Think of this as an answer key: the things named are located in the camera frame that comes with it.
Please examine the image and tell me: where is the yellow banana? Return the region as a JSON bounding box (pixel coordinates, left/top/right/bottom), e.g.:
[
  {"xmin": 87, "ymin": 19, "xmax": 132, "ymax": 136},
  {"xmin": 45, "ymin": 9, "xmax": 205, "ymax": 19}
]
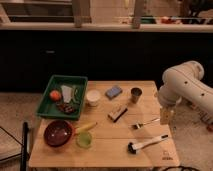
[{"xmin": 75, "ymin": 122, "xmax": 97, "ymax": 134}]

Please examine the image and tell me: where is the black chair frame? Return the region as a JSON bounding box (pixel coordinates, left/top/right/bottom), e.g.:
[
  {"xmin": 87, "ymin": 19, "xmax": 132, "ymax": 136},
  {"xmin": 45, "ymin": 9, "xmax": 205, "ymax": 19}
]
[{"xmin": 20, "ymin": 122, "xmax": 29, "ymax": 171}]

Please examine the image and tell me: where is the black cable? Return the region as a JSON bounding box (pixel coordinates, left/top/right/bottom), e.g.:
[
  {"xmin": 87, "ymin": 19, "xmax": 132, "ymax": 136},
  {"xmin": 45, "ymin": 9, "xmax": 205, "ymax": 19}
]
[{"xmin": 0, "ymin": 126, "xmax": 24, "ymax": 164}]

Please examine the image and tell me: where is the white cup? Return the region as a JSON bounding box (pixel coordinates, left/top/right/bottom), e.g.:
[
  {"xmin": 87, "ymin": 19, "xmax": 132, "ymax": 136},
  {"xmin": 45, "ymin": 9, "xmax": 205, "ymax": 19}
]
[{"xmin": 86, "ymin": 90, "xmax": 101, "ymax": 107}]

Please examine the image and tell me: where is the green chili pepper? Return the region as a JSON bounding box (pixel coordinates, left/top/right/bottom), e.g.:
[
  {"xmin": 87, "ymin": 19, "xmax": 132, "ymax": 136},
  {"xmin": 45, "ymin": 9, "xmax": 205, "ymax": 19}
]
[{"xmin": 72, "ymin": 86, "xmax": 80, "ymax": 104}]

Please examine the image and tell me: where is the green plastic cup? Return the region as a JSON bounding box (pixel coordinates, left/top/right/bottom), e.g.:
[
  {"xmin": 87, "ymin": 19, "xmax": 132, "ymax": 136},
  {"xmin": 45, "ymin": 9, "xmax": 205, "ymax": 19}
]
[{"xmin": 76, "ymin": 132, "xmax": 92, "ymax": 148}]

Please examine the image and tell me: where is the dark red bowl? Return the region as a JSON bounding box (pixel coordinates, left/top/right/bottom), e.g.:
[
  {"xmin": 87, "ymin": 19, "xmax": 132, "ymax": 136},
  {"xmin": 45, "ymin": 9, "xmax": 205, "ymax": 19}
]
[{"xmin": 44, "ymin": 120, "xmax": 74, "ymax": 147}]

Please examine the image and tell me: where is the white handled black brush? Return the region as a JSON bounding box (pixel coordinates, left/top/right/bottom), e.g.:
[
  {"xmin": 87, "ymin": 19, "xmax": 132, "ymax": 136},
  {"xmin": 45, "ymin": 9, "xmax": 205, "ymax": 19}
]
[{"xmin": 128, "ymin": 135, "xmax": 169, "ymax": 154}]

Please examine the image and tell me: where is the blue sponge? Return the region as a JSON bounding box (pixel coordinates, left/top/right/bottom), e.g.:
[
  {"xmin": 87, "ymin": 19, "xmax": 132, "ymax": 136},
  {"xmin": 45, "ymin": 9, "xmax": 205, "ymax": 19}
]
[{"xmin": 105, "ymin": 85, "xmax": 123, "ymax": 99}]

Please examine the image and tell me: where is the dark brown chocolate cookie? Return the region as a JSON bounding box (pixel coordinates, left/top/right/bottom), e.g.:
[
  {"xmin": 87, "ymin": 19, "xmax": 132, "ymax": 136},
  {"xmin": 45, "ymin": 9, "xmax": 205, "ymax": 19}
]
[{"xmin": 56, "ymin": 103, "xmax": 75, "ymax": 114}]

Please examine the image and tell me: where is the silver fork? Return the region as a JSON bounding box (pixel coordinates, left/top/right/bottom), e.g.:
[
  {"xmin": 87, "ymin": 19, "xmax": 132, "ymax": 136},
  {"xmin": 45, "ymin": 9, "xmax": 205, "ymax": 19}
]
[{"xmin": 131, "ymin": 118, "xmax": 160, "ymax": 130}]

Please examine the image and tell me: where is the white folded cloth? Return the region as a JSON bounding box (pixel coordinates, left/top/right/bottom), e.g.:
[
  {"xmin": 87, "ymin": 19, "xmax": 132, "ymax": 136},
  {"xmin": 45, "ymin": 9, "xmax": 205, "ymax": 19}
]
[{"xmin": 61, "ymin": 85, "xmax": 72, "ymax": 103}]

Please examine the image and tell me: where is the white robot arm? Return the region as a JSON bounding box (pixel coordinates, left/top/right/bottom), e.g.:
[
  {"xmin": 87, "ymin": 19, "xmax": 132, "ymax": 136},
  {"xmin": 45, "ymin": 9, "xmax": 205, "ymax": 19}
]
[{"xmin": 157, "ymin": 61, "xmax": 213, "ymax": 125}]

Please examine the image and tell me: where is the green plastic tray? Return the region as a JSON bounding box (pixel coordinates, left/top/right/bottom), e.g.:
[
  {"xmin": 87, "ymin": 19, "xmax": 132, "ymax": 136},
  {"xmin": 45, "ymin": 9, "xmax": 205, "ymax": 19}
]
[{"xmin": 37, "ymin": 75, "xmax": 87, "ymax": 120}]

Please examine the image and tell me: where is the orange fruit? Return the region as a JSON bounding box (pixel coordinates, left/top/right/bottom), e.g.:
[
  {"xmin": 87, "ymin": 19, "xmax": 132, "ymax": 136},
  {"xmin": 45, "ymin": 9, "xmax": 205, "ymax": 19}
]
[{"xmin": 49, "ymin": 90, "xmax": 62, "ymax": 101}]

